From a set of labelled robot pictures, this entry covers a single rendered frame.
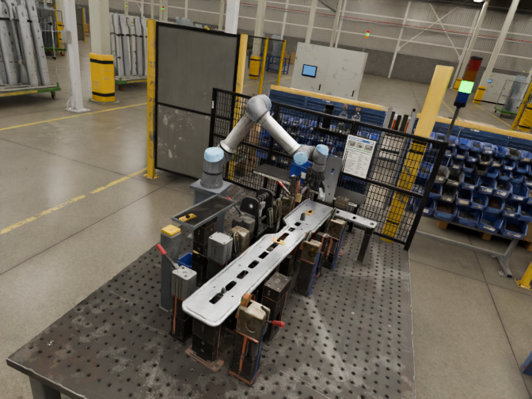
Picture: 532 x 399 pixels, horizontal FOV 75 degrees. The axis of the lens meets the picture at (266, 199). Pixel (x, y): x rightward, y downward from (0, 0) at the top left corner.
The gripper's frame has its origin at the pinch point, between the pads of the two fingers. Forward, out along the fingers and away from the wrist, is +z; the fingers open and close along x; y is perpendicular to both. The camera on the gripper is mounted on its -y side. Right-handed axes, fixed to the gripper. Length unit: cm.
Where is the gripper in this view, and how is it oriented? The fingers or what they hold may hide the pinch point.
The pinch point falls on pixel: (313, 197)
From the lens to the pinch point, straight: 228.8
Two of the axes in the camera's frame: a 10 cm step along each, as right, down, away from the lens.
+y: -4.8, 3.1, -8.2
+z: -1.4, 9.0, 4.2
